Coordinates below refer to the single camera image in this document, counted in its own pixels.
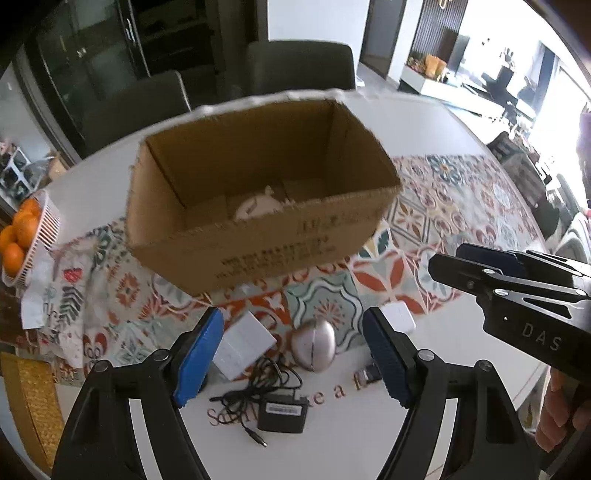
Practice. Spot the dark grey dining chair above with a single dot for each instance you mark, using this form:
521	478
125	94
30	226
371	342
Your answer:
300	69
134	110

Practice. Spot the white printed table cover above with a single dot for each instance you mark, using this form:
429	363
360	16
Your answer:
83	194

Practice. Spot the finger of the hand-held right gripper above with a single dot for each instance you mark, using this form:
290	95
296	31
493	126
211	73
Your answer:
489	258
457	272

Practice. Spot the leaf print paper bag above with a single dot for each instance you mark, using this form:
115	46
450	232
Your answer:
60	295

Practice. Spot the dark slatted wall panel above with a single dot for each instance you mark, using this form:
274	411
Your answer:
434	27

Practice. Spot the small cardboard carton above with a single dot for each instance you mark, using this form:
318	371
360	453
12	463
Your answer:
57	167

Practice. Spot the dark glass sliding door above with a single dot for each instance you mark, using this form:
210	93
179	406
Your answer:
92	55

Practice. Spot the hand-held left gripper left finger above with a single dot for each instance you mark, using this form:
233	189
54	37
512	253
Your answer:
201	360

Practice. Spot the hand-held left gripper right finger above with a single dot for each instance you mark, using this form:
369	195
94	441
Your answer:
385	360

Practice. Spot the small black usb stick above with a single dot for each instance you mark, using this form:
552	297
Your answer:
369	373

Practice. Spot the white square charger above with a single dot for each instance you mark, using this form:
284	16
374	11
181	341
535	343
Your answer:
402	318

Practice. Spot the white low tv console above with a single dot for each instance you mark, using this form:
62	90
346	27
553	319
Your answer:
452	90

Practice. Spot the white plastic fruit basket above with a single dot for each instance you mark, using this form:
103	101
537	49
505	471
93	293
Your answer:
44	235

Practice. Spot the person's right hand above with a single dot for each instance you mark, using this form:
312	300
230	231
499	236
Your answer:
551	415

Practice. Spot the white rectangular box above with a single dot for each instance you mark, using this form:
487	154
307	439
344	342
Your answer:
244	344

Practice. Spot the dark room door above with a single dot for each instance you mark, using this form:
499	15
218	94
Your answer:
381	37

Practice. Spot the brown cardboard box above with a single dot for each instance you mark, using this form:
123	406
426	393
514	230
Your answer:
277	249

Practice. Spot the colourful tile-pattern table runner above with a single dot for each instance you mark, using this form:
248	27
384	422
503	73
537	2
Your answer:
323	300

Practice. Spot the white round device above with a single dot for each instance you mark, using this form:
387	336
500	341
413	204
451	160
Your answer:
258	205

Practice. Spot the silver egg-shaped mouse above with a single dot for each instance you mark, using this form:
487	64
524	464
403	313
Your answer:
314	346

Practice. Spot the white shoe rack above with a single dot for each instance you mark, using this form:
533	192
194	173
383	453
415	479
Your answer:
16	168

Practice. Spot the gold woven mat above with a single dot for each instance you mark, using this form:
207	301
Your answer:
34	410

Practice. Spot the yellow paper bag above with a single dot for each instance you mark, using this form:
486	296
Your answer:
435	67

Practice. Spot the orange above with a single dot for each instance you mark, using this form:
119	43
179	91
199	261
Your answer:
25	228
30	207
13	257
5	237

